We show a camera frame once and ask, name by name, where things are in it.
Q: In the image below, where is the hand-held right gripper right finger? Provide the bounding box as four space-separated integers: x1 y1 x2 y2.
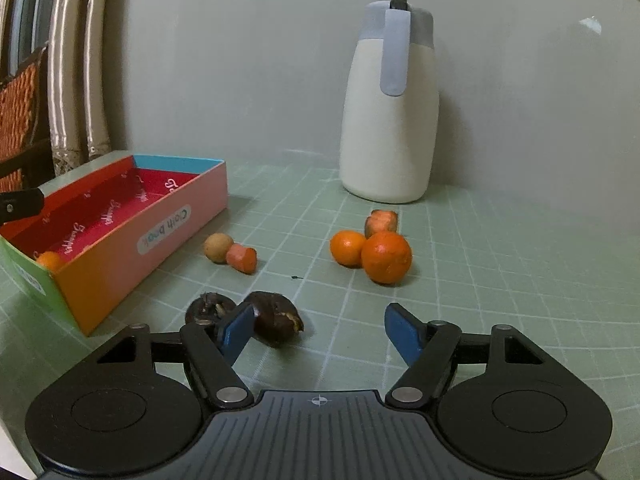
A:
385 302 553 409

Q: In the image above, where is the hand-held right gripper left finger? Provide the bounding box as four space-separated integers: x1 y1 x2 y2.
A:
90 304 256 409

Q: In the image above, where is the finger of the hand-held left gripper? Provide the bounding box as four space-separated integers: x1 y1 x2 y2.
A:
0 187 46 225

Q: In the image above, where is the dark water chestnut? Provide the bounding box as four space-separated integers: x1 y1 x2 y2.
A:
185 292 236 327
242 291 304 348

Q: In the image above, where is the small tangerine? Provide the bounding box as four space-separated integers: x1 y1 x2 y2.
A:
36 251 67 275
330 230 368 268

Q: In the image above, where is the large tangerine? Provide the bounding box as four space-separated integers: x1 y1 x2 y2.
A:
361 231 413 286

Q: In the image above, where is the tan longan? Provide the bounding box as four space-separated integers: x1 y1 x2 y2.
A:
203 233 234 264

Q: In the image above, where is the colourful cardboard box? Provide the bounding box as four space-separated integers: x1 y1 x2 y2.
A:
0 150 228 337

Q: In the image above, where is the wooden chair orange upholstery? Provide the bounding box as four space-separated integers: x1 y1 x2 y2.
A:
0 42 55 196

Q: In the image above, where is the green grid cutting mat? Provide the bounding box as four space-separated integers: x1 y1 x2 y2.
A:
0 152 640 480

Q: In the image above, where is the beige satin curtain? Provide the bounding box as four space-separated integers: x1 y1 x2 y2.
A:
47 0 113 177

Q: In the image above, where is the window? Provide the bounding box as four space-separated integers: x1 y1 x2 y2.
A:
7 0 58 78

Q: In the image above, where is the cream thermos jug grey handle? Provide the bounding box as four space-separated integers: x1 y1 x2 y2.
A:
339 0 441 204

